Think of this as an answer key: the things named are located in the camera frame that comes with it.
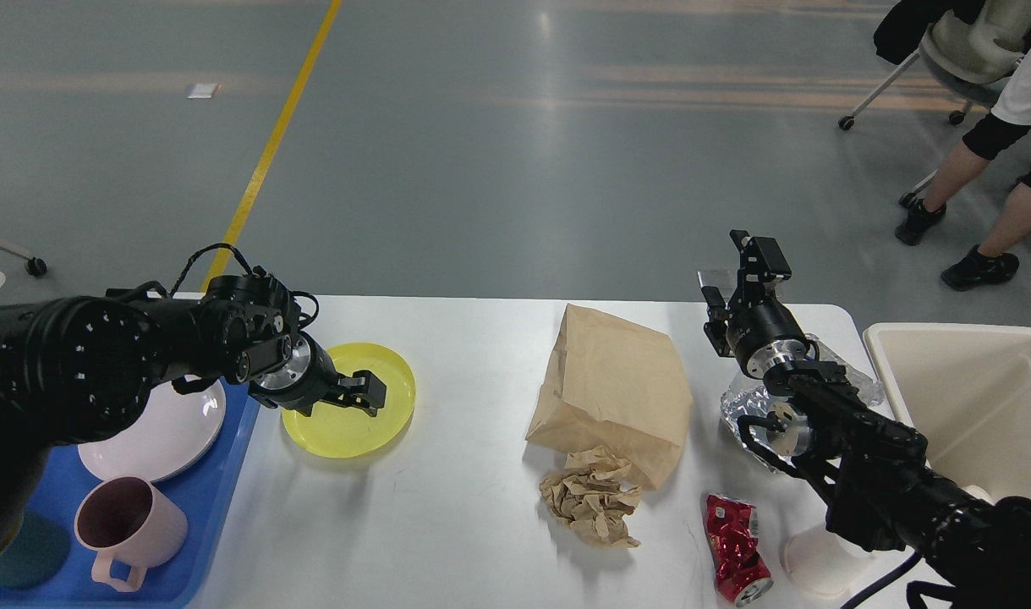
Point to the teal and yellow cup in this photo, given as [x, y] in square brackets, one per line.
[35, 554]

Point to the crumpled aluminium foil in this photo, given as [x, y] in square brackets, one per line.
[746, 396]

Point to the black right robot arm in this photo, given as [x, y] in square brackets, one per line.
[869, 471]

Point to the beige plastic bin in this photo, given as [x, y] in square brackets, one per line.
[967, 388]

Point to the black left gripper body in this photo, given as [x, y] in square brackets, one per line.
[306, 379]

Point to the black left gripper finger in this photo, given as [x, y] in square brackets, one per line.
[329, 404]
[362, 391]

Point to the pink mug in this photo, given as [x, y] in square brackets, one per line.
[131, 527]

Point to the crumpled brown paper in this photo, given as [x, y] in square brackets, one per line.
[591, 496]

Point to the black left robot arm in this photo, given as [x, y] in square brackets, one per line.
[82, 369]

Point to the white chair leg with caster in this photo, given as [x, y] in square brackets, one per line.
[34, 266]

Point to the crushed red can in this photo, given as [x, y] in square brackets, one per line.
[732, 526]

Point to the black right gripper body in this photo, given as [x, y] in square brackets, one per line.
[761, 336]

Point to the white office chair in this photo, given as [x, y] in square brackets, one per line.
[970, 46]

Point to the blue plastic tray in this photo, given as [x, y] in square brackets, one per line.
[203, 491]

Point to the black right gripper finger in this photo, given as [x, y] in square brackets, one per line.
[762, 268]
[719, 313]

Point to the white paper cup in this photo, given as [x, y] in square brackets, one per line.
[812, 567]

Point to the brown paper bag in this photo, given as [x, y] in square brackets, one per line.
[617, 385]

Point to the yellow round plate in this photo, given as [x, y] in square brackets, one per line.
[352, 438]

